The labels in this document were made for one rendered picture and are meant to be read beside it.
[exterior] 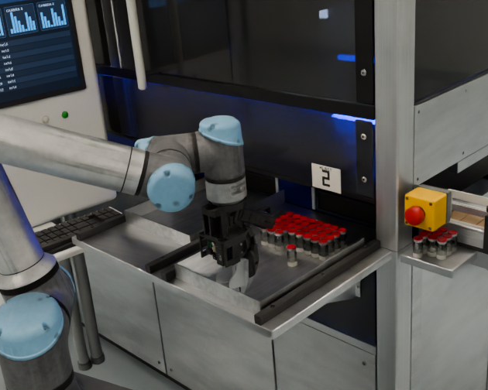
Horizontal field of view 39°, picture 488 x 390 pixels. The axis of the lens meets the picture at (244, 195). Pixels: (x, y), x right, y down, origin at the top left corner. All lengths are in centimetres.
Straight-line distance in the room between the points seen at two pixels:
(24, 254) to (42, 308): 12
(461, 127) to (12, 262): 105
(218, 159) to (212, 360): 118
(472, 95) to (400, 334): 59
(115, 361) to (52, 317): 166
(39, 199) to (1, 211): 84
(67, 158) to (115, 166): 7
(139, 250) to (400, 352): 67
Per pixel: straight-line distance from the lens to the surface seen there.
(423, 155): 158
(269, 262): 155
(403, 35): 144
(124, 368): 281
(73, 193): 214
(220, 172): 122
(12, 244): 129
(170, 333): 242
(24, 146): 108
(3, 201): 127
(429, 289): 177
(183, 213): 184
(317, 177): 164
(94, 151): 108
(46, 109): 205
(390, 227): 156
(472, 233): 159
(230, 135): 121
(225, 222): 127
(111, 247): 172
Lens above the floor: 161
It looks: 22 degrees down
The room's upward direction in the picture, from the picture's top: 5 degrees counter-clockwise
